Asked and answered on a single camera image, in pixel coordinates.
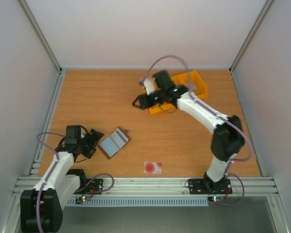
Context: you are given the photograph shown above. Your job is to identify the brown leather card holder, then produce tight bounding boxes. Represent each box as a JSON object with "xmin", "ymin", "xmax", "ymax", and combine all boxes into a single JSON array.
[{"xmin": 97, "ymin": 127, "xmax": 130, "ymax": 160}]

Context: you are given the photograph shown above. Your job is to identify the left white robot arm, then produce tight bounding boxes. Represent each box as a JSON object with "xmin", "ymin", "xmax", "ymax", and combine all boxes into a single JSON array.
[{"xmin": 20, "ymin": 125, "xmax": 104, "ymax": 233}]

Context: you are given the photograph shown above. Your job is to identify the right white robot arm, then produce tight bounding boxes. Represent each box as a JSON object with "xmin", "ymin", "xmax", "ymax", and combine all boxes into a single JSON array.
[{"xmin": 132, "ymin": 70, "xmax": 245, "ymax": 193}]

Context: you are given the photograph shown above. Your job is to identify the grey white card stack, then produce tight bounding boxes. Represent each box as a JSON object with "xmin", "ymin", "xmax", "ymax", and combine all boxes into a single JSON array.
[{"xmin": 187, "ymin": 83, "xmax": 198, "ymax": 91}]

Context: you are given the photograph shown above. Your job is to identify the yellow three-compartment bin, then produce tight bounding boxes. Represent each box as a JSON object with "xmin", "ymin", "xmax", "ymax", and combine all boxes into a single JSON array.
[{"xmin": 149, "ymin": 70, "xmax": 208, "ymax": 114}]

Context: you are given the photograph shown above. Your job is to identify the left circuit board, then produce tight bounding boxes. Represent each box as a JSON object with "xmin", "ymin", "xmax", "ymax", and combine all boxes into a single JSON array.
[{"xmin": 75, "ymin": 196, "xmax": 91, "ymax": 204}]

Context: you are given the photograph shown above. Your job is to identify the circuit board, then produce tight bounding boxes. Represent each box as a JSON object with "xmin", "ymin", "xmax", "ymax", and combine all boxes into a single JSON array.
[
  {"xmin": 208, "ymin": 196, "xmax": 225, "ymax": 203},
  {"xmin": 75, "ymin": 196, "xmax": 91, "ymax": 204}
]

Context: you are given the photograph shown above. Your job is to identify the right circuit board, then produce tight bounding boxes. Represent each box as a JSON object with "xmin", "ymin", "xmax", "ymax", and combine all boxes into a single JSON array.
[{"xmin": 208, "ymin": 196, "xmax": 225, "ymax": 203}]

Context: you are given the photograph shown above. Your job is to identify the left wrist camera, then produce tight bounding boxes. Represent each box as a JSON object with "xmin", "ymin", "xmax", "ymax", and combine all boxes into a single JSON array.
[{"xmin": 81, "ymin": 128, "xmax": 87, "ymax": 138}]

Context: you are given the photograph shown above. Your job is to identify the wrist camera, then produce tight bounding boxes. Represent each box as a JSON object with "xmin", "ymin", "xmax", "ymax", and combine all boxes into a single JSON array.
[
  {"xmin": 139, "ymin": 78, "xmax": 156, "ymax": 95},
  {"xmin": 81, "ymin": 128, "xmax": 87, "ymax": 138}
]

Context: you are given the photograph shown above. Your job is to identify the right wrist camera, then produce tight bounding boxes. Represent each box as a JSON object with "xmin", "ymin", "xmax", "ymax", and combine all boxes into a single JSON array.
[{"xmin": 139, "ymin": 78, "xmax": 156, "ymax": 95}]

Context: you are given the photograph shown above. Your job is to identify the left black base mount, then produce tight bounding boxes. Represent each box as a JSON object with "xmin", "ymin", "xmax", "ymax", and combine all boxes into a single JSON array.
[{"xmin": 74, "ymin": 179, "xmax": 103, "ymax": 195}]

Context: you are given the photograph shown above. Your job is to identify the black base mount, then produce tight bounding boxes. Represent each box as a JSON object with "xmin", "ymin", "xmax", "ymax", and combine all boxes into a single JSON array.
[
  {"xmin": 74, "ymin": 179, "xmax": 103, "ymax": 195},
  {"xmin": 188, "ymin": 178, "xmax": 233, "ymax": 195}
]

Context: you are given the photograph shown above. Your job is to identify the aluminium front rail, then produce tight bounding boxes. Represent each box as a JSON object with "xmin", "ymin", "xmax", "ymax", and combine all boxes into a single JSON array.
[{"xmin": 12, "ymin": 176, "xmax": 279, "ymax": 197}]

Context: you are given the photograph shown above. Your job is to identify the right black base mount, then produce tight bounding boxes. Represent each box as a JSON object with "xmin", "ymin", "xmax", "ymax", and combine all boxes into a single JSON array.
[{"xmin": 188, "ymin": 178, "xmax": 233, "ymax": 195}]

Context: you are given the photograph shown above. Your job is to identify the grey slotted cable duct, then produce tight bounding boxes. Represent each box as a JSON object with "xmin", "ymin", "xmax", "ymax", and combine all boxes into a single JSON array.
[{"xmin": 67, "ymin": 197, "xmax": 209, "ymax": 208}]

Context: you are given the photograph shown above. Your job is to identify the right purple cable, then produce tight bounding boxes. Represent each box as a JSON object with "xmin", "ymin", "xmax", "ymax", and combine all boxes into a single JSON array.
[{"xmin": 141, "ymin": 55, "xmax": 254, "ymax": 207}]

